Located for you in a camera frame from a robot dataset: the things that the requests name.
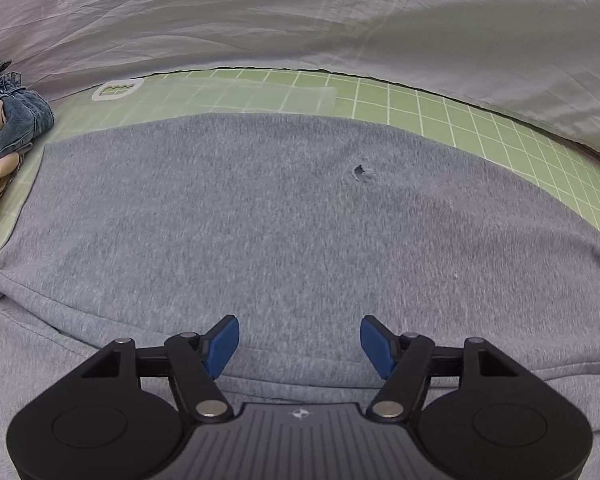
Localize green grid mat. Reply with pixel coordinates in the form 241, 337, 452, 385
0, 69, 600, 266

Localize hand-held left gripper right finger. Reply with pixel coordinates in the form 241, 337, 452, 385
360, 314, 521, 423

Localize grey carrot print sheet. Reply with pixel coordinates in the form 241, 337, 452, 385
0, 0, 600, 161

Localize blue denim jeans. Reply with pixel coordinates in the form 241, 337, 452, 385
0, 55, 56, 261

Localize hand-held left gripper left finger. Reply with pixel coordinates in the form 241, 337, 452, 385
80, 314, 241, 423

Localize light grey shirt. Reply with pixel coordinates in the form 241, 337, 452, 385
0, 112, 600, 480

